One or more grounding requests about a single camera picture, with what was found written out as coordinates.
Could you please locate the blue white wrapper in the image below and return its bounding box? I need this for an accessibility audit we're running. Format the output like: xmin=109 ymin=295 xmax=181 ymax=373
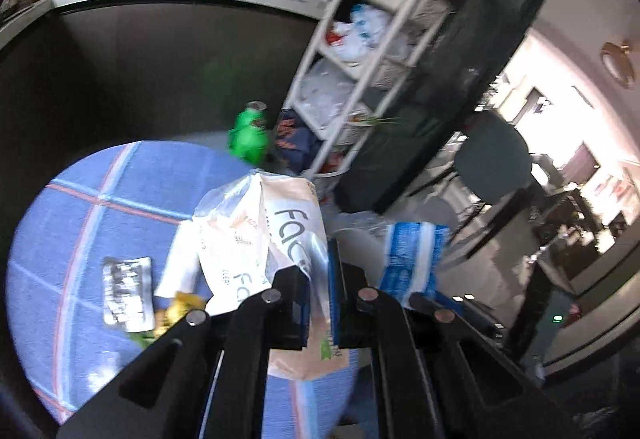
xmin=378 ymin=222 xmax=450 ymax=307

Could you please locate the white trash bin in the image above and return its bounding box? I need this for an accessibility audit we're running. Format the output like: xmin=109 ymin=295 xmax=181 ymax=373
xmin=333 ymin=229 xmax=386 ymax=287

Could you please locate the yellow snack wrapper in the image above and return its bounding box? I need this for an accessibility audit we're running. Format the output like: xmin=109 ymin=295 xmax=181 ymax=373
xmin=128 ymin=292 xmax=206 ymax=348

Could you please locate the clear plastic bag on floor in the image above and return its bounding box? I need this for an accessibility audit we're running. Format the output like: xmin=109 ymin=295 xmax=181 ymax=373
xmin=320 ymin=201 xmax=392 ymax=239

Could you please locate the silver blister pack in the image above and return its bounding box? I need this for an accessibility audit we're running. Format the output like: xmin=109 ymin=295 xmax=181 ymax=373
xmin=102 ymin=257 xmax=155 ymax=333

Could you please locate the dark blue snack bag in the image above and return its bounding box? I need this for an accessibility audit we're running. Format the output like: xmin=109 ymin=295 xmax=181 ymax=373
xmin=274 ymin=109 xmax=322 ymax=175

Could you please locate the green thermos front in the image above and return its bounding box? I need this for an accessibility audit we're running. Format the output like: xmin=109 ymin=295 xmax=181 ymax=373
xmin=228 ymin=107 xmax=269 ymax=166

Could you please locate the green thermos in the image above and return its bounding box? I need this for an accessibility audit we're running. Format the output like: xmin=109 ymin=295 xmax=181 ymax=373
xmin=228 ymin=107 xmax=269 ymax=166
xmin=246 ymin=100 xmax=267 ymax=113

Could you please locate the blue plaid tablecloth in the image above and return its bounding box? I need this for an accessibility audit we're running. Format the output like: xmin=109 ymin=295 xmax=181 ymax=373
xmin=6 ymin=141 xmax=357 ymax=438

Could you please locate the green thermos rear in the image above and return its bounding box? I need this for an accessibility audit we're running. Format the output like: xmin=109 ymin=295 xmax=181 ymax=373
xmin=246 ymin=100 xmax=267 ymax=113

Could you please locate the teal dining chair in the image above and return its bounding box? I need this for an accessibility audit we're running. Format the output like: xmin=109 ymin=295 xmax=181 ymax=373
xmin=399 ymin=111 xmax=534 ymax=265

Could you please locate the white storage rack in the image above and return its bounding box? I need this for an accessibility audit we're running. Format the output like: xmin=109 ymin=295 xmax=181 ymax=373
xmin=283 ymin=0 xmax=450 ymax=192

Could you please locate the ceiling lamp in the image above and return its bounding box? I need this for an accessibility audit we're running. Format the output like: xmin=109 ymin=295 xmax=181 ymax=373
xmin=600 ymin=40 xmax=636 ymax=89

